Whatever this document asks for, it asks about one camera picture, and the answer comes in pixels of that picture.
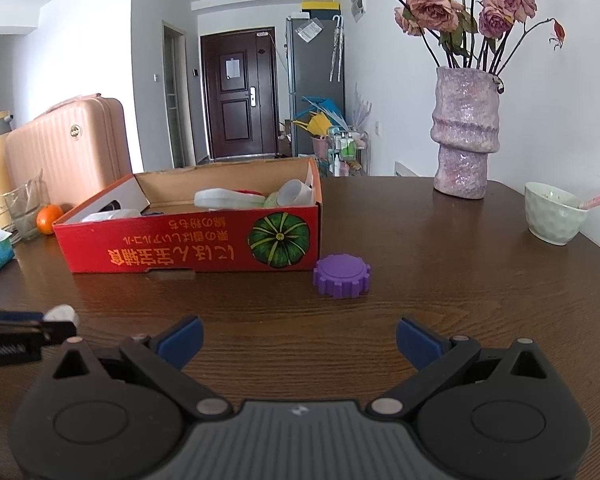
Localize red white lint brush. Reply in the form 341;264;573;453
194;188;266;210

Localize white tape roll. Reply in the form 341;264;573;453
276;179;315;207

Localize white round lid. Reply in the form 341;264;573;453
43;304;80;327

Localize green spray bottle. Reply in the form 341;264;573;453
263;192;278;209

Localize purple gear lid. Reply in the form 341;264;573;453
313;254;370;299

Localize red cardboard box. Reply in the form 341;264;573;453
54;157;322;273

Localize clear glass cup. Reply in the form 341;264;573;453
0;170;50;242

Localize orange fruit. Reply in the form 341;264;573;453
35;204;64;235

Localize pale green bowl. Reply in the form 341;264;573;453
524;182;588;246

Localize pink mini suitcase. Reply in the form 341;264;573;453
5;94;132;211

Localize purple textured vase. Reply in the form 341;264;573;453
430;66;501;200

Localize dark brown entrance door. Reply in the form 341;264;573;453
200;27;278;159

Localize grey refrigerator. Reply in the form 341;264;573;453
284;14;347;157

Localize dried pink roses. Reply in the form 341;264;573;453
394;0;566;76

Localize yellow box on fridge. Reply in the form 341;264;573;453
301;0;340;12

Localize white board against wall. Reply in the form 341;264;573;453
394;162;418;178

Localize wire storage rack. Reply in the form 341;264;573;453
327;127;370;178

